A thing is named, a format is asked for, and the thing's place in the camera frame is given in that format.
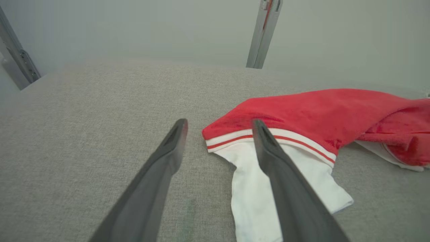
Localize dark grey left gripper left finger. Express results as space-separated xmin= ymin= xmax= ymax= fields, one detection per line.
xmin=88 ymin=118 xmax=189 ymax=242

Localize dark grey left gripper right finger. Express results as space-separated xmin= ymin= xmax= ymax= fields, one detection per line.
xmin=252 ymin=118 xmax=350 ymax=242

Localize grey metal hinged frame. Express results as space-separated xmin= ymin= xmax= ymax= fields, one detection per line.
xmin=0 ymin=5 xmax=42 ymax=91

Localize grey metal partition post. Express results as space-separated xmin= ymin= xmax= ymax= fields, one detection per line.
xmin=246 ymin=0 xmax=283 ymax=69

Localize red shirt white striped cuffs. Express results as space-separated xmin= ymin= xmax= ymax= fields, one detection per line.
xmin=202 ymin=88 xmax=430 ymax=242

